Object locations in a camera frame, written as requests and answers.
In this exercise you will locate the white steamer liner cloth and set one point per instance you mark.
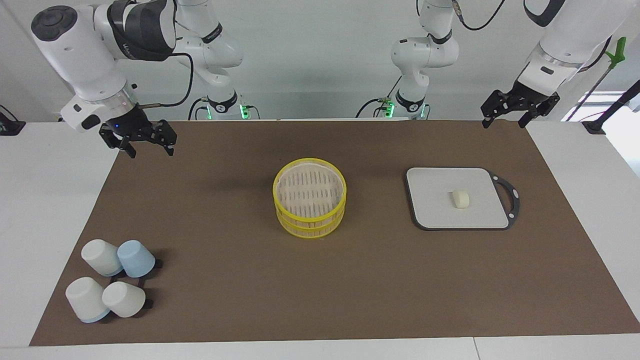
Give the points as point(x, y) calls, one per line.
point(310, 189)

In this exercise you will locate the brown table mat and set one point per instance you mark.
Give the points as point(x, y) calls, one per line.
point(300, 290)

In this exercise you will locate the white plastic cup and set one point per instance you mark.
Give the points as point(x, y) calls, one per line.
point(123, 299)
point(100, 256)
point(86, 299)

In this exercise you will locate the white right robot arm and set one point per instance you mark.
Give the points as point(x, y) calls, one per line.
point(75, 45)

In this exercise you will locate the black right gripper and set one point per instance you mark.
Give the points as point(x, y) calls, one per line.
point(137, 127)

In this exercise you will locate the light blue plastic cup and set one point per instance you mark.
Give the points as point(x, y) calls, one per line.
point(136, 258)

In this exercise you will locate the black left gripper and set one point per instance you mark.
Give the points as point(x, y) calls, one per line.
point(525, 99)

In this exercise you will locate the black stand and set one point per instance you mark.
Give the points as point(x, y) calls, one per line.
point(612, 111)

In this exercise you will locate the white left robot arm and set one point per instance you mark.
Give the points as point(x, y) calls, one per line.
point(575, 35)

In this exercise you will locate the yellow-rimmed bamboo steamer tier, unlined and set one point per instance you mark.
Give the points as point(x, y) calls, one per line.
point(310, 230)

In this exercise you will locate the white steamed bun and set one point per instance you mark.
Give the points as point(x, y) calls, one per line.
point(461, 199)

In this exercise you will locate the white cutting board, grey rim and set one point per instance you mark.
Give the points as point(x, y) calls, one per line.
point(435, 200)

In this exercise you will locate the yellow-rimmed bamboo steamer tier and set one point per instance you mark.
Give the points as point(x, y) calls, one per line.
point(310, 230)
point(280, 205)

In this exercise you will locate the green clamp on rod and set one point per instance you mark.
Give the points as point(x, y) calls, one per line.
point(619, 50)

